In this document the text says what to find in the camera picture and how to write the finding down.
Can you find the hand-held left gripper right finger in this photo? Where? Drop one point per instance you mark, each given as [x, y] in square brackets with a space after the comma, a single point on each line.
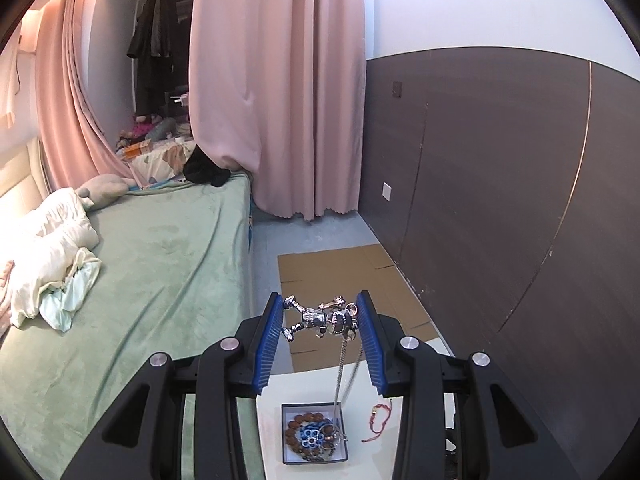
[372, 345]

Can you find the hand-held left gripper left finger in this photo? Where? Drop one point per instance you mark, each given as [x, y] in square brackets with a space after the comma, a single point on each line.
[267, 345]

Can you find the black box with white lining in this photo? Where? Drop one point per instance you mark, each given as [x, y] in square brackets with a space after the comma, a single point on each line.
[300, 407]

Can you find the flat cardboard sheet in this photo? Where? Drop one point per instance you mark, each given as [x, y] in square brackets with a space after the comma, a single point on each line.
[325, 270]

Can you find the bed with green sheet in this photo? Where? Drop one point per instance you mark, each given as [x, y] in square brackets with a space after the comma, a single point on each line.
[165, 270]

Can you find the black cloth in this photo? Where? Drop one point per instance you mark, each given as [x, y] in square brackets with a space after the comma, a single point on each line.
[205, 167]

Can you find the mint green cloth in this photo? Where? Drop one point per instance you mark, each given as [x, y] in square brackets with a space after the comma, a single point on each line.
[70, 295]

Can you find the floral pillow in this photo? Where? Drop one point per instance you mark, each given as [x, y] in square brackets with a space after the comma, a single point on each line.
[160, 162]

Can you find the grey plush pillow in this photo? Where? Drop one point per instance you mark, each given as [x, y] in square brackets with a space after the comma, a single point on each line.
[102, 190]

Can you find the orange box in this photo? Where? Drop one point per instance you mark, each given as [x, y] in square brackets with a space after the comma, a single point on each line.
[137, 149]

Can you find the pile of soft toys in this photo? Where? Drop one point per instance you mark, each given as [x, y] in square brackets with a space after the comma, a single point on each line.
[155, 127]

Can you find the cream blanket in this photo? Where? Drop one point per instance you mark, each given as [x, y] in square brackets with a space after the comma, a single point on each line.
[45, 230]

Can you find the wide pink curtain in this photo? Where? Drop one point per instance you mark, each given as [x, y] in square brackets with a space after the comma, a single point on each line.
[275, 85]

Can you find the pink blanket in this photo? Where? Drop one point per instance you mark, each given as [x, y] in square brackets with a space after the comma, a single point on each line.
[5, 300]

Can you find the beige padded headboard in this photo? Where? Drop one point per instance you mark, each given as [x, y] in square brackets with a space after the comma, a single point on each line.
[20, 175]

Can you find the dark hanging clothes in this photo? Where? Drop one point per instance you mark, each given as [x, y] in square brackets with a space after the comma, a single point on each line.
[155, 45]

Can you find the gathered pink curtain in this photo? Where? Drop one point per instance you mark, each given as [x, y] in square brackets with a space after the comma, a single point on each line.
[70, 85]

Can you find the white wall socket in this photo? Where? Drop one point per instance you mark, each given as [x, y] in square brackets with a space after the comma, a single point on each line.
[387, 192]

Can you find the dark wall switch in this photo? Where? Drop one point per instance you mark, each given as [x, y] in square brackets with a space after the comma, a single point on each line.
[397, 89]

